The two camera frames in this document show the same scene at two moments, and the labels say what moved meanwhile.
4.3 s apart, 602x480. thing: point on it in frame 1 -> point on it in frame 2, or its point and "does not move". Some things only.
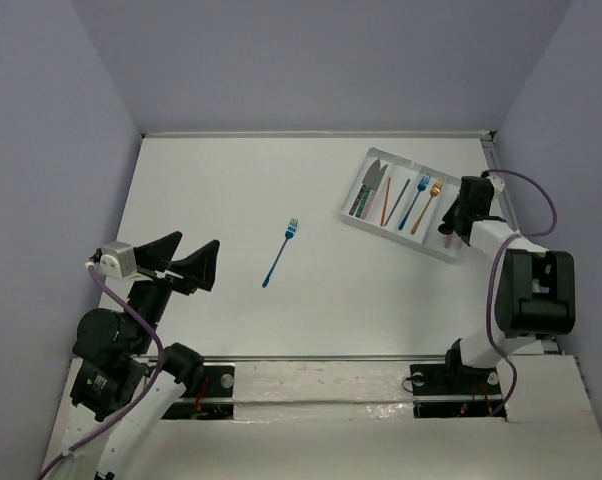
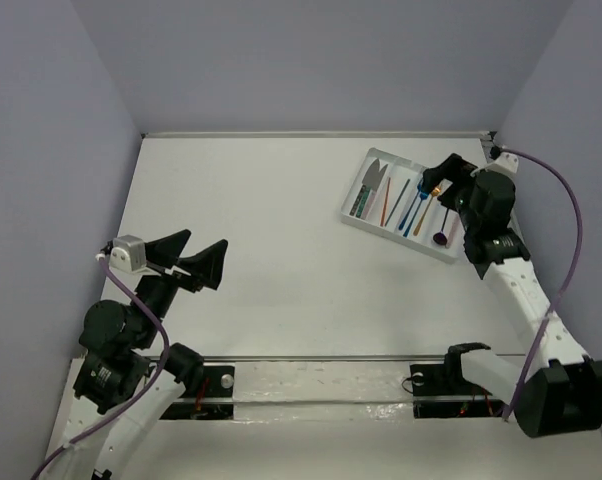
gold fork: [433, 192] does not move
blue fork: [292, 226] -> [423, 196]
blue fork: [423, 182] does not move
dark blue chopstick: [406, 184] does not move
